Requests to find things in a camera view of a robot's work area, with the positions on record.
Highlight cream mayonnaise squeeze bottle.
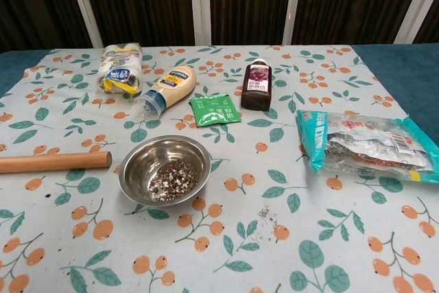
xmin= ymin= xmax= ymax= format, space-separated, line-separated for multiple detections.
xmin=132 ymin=65 xmax=198 ymax=118

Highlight wooden rolling pin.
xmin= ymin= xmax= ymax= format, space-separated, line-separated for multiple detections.
xmin=0 ymin=150 xmax=113 ymax=174

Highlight spilled soil crumbs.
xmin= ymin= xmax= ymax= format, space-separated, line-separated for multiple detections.
xmin=252 ymin=205 xmax=285 ymax=242

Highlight teal snack bag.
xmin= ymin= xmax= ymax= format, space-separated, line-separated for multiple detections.
xmin=296 ymin=109 xmax=439 ymax=184

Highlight green tea sachet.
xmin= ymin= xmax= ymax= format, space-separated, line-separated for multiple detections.
xmin=189 ymin=93 xmax=242 ymax=129

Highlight brown and white potting soil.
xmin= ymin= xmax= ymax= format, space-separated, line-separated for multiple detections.
xmin=147 ymin=160 xmax=200 ymax=202

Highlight white frame post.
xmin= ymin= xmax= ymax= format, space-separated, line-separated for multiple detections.
xmin=393 ymin=0 xmax=439 ymax=44
xmin=188 ymin=0 xmax=212 ymax=47
xmin=64 ymin=0 xmax=104 ymax=49
xmin=283 ymin=0 xmax=305 ymax=46

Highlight stainless steel bowl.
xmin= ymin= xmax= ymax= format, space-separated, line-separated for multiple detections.
xmin=118 ymin=134 xmax=212 ymax=207

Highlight dark juice bottle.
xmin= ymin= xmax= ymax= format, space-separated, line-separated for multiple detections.
xmin=240 ymin=58 xmax=274 ymax=112

